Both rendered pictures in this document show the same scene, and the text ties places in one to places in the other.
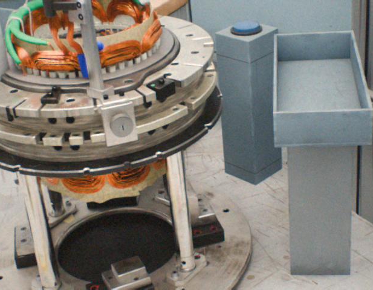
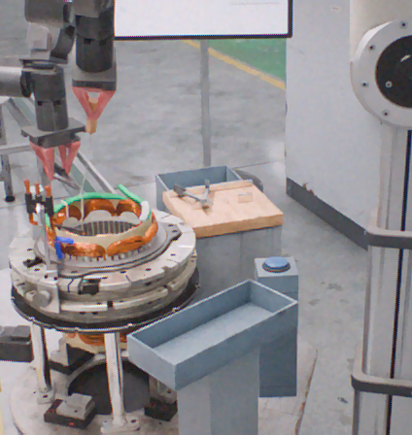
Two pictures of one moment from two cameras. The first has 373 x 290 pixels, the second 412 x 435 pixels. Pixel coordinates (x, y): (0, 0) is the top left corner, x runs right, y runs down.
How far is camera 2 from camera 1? 0.88 m
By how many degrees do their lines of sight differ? 37
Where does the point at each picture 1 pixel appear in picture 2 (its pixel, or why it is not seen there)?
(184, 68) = (120, 278)
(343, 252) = not seen: outside the picture
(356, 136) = (167, 379)
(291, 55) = (257, 301)
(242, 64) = not seen: hidden behind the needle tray
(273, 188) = (267, 407)
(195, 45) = (158, 264)
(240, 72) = not seen: hidden behind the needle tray
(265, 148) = (274, 370)
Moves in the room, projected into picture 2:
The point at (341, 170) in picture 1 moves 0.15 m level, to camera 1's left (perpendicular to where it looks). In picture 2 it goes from (204, 406) to (132, 371)
